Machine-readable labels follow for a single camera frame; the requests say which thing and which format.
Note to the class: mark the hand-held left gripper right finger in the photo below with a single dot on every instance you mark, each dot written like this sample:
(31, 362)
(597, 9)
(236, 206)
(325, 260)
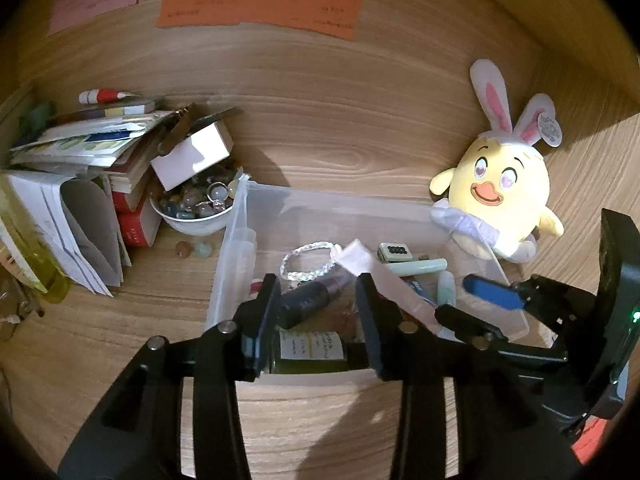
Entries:
(370, 325)

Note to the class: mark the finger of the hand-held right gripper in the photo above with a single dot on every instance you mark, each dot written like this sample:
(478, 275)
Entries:
(465, 321)
(492, 292)

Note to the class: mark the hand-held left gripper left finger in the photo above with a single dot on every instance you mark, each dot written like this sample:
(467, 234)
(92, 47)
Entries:
(260, 330)

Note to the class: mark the teal small bottle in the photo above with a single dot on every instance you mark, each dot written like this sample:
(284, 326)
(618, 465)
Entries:
(446, 287)

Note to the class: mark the dark small bottle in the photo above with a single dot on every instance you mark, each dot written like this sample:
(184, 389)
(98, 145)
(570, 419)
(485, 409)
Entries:
(305, 302)

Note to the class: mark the green bottle with white label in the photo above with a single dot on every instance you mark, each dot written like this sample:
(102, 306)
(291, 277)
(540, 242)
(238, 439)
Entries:
(310, 352)

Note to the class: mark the blue small packet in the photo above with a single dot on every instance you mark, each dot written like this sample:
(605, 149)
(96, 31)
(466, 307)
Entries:
(417, 287)

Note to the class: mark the light green tube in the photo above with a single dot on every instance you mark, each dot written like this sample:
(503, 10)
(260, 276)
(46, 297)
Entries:
(425, 266)

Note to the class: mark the beige mahjong tile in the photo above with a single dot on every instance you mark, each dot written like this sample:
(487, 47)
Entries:
(395, 252)

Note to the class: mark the clear plastic bin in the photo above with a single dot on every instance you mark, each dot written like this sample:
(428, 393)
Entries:
(310, 210)

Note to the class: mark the red cloth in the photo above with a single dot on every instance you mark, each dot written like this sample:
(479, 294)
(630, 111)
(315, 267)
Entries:
(595, 440)

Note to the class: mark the pale green bead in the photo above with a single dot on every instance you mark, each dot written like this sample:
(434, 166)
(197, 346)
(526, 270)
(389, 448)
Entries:
(203, 249)

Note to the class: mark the yellow chick plush toy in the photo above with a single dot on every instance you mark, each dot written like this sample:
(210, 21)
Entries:
(500, 185)

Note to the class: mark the brown bead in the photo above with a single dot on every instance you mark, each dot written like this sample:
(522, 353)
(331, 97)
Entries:
(183, 249)

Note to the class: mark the white bowl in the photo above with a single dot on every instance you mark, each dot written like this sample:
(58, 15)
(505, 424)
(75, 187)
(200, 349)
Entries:
(192, 222)

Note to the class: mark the red book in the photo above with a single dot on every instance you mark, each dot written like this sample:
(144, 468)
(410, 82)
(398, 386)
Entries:
(137, 225)

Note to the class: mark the small white box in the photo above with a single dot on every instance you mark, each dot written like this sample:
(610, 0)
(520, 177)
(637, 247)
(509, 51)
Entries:
(192, 155)

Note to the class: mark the white folded papers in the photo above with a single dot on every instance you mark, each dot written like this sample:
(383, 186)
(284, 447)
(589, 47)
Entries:
(75, 220)

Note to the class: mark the stack of papers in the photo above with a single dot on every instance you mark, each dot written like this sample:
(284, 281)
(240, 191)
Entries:
(75, 140)

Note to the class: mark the red and white marker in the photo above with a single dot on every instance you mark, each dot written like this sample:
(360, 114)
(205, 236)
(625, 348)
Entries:
(102, 96)

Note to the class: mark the orange paper note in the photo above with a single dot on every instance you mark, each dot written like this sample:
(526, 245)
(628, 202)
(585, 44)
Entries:
(260, 5)

